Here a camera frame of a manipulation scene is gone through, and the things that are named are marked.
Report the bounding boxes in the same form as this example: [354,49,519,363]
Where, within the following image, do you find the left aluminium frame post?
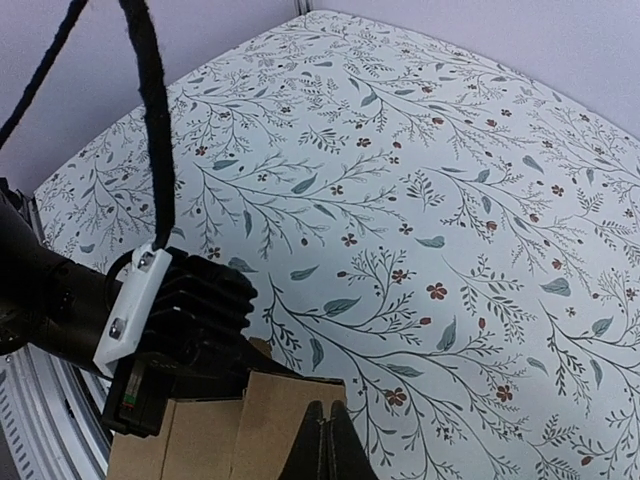
[294,0,314,16]

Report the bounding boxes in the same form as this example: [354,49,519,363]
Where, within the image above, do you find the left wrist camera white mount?
[93,244,259,374]

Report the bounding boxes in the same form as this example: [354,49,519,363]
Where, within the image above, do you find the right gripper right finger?
[327,401,378,480]

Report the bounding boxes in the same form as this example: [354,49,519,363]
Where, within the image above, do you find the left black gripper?
[101,344,250,438]

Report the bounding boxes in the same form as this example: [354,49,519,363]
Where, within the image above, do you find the left black braided cable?
[0,0,176,251]

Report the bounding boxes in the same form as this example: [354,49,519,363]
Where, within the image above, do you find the floral patterned table mat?
[32,12,640,480]

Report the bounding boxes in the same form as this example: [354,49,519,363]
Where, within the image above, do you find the brown cardboard box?
[107,369,346,479]

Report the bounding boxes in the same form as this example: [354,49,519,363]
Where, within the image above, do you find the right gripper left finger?
[279,400,328,480]

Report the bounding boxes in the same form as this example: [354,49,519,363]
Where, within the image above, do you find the aluminium front rail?
[1,193,112,479]

